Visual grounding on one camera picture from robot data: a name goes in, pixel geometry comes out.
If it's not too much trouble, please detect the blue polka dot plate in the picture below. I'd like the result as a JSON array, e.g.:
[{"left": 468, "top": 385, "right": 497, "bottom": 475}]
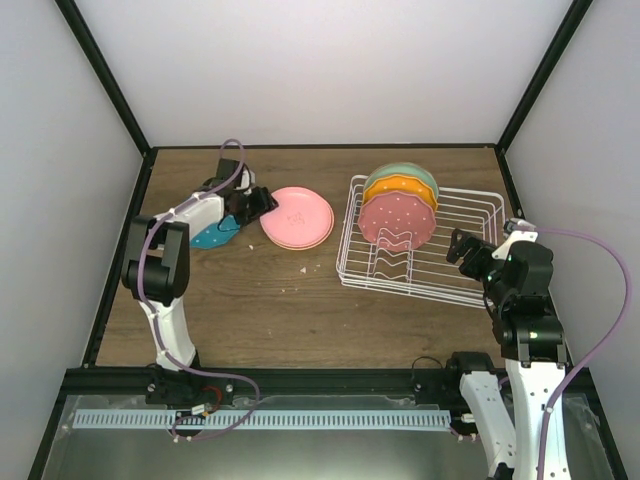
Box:
[{"left": 190, "top": 215, "right": 240, "bottom": 250}]

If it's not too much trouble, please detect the light pink plate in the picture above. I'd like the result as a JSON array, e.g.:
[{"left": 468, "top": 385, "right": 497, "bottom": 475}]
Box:
[{"left": 260, "top": 186, "right": 334, "bottom": 235}]

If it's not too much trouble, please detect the pale yellow plate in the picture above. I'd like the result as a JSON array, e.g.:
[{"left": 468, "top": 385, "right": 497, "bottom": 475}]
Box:
[{"left": 267, "top": 230, "right": 331, "bottom": 250}]

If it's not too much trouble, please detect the dark pink polka dot plate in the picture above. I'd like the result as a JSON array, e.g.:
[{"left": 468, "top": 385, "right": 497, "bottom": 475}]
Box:
[{"left": 357, "top": 191, "right": 437, "bottom": 252}]

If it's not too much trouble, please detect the orange polka dot plate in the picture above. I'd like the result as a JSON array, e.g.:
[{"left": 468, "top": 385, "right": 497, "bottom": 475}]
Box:
[{"left": 362, "top": 174, "right": 439, "bottom": 211}]

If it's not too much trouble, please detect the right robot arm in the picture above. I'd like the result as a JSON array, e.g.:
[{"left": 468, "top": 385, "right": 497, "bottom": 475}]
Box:
[{"left": 444, "top": 221, "right": 571, "bottom": 479}]

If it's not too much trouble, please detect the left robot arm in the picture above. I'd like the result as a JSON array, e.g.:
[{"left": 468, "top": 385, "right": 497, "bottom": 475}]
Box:
[{"left": 121, "top": 158, "right": 335, "bottom": 404}]

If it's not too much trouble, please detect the mint green plate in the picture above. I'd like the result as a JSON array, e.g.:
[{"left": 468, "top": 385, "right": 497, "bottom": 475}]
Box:
[{"left": 369, "top": 162, "right": 439, "bottom": 199}]

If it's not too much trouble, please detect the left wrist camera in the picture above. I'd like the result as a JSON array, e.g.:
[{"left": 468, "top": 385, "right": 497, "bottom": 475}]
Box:
[{"left": 236, "top": 167, "right": 255, "bottom": 191}]

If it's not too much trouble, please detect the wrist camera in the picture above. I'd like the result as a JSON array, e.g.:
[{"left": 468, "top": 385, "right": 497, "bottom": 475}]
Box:
[
  {"left": 236, "top": 167, "right": 255, "bottom": 191},
  {"left": 492, "top": 218, "right": 538, "bottom": 260}
]

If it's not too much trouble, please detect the white wire dish rack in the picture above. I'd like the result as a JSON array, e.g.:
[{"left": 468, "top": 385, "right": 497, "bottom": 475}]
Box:
[{"left": 336, "top": 175, "right": 505, "bottom": 308}]

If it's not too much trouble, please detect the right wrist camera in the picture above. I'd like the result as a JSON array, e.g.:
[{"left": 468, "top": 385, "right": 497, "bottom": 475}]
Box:
[{"left": 492, "top": 218, "right": 538, "bottom": 260}]

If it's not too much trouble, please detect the white slotted cable duct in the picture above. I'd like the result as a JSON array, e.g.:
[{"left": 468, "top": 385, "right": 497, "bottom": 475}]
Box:
[{"left": 71, "top": 409, "right": 451, "bottom": 432}]

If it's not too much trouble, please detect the black aluminium frame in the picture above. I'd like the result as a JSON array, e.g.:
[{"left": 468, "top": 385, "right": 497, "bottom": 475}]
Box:
[{"left": 27, "top": 0, "right": 629, "bottom": 480}]

